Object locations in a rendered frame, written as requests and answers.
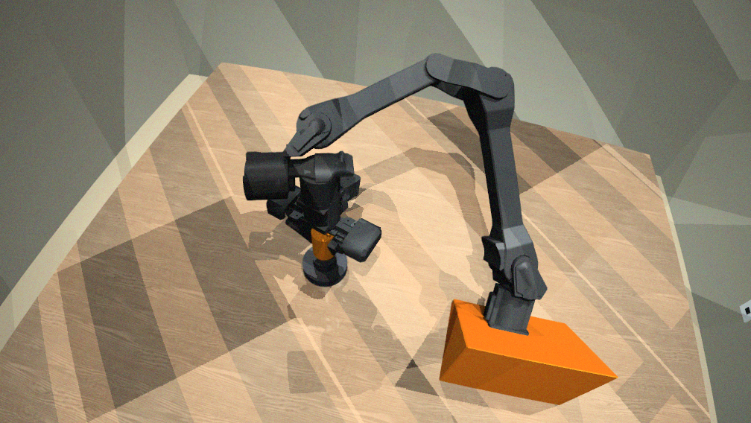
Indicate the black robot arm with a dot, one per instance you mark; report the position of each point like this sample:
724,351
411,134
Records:
488,95

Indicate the dark grey round pedestal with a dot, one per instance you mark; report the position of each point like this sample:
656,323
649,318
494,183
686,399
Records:
324,273

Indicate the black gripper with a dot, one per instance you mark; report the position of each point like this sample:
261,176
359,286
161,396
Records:
355,239

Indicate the orange knob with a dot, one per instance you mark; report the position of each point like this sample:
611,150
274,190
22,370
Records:
320,242

